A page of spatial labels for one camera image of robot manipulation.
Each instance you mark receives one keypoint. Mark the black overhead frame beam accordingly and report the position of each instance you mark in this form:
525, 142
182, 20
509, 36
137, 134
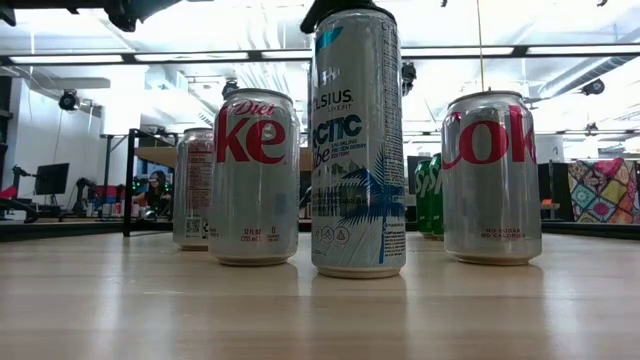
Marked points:
520, 50

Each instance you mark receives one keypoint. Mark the black aluminium table frame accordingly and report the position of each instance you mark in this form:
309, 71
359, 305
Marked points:
60, 231

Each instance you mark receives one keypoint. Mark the colourful patchwork cloth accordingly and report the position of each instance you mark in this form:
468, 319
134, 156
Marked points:
605, 192

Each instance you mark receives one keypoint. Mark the black background cabinet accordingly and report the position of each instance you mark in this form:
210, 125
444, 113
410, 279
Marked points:
557, 190

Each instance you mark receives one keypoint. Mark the green Sprite can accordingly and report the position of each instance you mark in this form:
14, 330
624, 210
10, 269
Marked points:
422, 200
437, 200

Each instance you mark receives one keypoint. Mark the silver Diet Coke can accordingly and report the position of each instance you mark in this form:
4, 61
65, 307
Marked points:
253, 200
192, 200
492, 200

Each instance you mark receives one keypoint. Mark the red and black background robot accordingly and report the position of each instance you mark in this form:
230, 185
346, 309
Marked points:
7, 192

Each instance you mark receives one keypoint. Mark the person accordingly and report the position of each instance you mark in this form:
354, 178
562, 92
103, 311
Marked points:
156, 192

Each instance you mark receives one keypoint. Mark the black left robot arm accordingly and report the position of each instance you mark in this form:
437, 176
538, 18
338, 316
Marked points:
7, 15

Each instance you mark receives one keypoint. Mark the white cylindrical column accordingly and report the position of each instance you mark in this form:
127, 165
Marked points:
550, 149

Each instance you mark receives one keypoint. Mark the black background monitor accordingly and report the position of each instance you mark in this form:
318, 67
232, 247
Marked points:
52, 179

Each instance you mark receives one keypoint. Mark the black ceiling spotlight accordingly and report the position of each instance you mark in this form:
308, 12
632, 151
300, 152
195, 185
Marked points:
408, 75
593, 87
230, 87
68, 100

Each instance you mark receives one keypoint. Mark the tall silver Celsius can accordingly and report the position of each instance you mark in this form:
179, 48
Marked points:
357, 200

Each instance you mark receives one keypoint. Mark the wooden shelf with black frame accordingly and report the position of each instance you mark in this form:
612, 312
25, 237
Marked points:
129, 190

